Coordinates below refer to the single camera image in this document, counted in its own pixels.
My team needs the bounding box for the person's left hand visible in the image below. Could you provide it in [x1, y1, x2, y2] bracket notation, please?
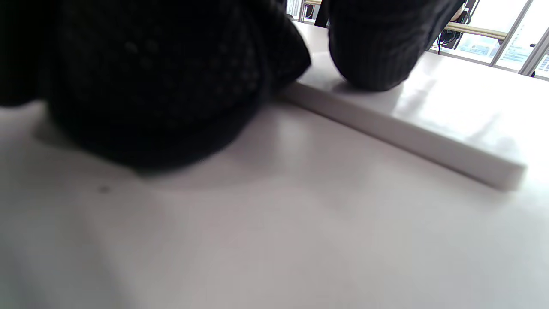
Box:
[0, 0, 467, 174]

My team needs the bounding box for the white headphone stand base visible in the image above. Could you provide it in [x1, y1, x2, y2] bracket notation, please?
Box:
[279, 21, 528, 191]

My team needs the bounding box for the tan wooden bar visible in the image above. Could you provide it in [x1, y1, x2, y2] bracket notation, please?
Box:
[444, 21, 507, 42]

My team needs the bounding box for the grey window frame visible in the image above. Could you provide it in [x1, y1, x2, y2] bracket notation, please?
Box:
[489, 0, 549, 79]

